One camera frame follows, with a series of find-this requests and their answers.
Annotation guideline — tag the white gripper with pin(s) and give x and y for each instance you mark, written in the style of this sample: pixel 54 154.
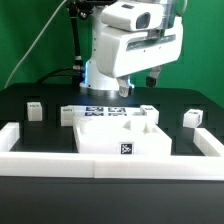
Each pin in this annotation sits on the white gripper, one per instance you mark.
pixel 121 53

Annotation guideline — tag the white square tabletop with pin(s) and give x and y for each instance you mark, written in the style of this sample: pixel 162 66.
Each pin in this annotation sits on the white square tabletop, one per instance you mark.
pixel 121 135

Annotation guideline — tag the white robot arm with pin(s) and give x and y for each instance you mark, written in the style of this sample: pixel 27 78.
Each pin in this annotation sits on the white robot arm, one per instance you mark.
pixel 94 81

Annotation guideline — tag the AprilTag base sheet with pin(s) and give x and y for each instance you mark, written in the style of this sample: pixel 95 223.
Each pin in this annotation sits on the AprilTag base sheet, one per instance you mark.
pixel 79 110

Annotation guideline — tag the white U-shaped fence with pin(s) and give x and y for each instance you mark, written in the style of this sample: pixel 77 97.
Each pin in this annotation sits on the white U-shaped fence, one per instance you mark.
pixel 37 164

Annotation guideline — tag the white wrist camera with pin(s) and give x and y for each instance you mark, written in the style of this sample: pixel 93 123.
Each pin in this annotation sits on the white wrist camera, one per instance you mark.
pixel 132 16

